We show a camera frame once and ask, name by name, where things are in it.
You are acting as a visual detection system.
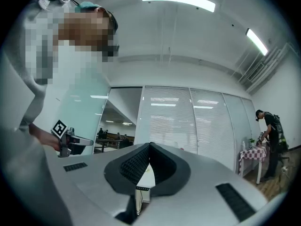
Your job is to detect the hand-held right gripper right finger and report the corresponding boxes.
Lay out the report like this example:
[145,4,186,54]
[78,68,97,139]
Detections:
[149,142,270,226]

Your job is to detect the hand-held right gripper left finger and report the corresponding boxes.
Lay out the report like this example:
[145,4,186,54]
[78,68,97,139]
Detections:
[44,142,152,226]

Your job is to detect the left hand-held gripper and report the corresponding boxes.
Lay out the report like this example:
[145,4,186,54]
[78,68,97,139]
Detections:
[50,119,94,159]

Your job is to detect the person's left forearm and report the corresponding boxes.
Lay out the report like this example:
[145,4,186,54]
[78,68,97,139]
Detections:
[29,122,61,151]

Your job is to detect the frosted glass partition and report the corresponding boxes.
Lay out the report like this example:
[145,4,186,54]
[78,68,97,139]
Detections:
[56,74,111,155]

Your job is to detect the checkered cloth table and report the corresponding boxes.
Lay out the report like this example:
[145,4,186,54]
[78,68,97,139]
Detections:
[238,149,270,185]

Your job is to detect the pink checkered tablecloth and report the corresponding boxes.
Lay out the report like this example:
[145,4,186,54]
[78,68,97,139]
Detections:
[239,145,270,161]

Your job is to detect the white window blinds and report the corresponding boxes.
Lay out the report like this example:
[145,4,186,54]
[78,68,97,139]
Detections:
[137,85,261,174]

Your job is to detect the person's grey t-shirt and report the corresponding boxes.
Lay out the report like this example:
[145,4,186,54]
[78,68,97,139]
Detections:
[4,0,71,133]

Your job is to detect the person's head and neck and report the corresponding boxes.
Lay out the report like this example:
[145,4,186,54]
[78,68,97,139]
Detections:
[57,7,116,56]

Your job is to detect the white ceiling pipes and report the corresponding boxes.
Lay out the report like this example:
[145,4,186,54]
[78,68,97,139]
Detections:
[237,42,297,96]

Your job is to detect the black head-mounted camera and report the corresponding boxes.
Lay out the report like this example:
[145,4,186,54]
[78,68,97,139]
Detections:
[97,6,120,57]

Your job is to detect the teal hair tie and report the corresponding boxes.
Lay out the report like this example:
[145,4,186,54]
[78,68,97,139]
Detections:
[75,0,102,12]

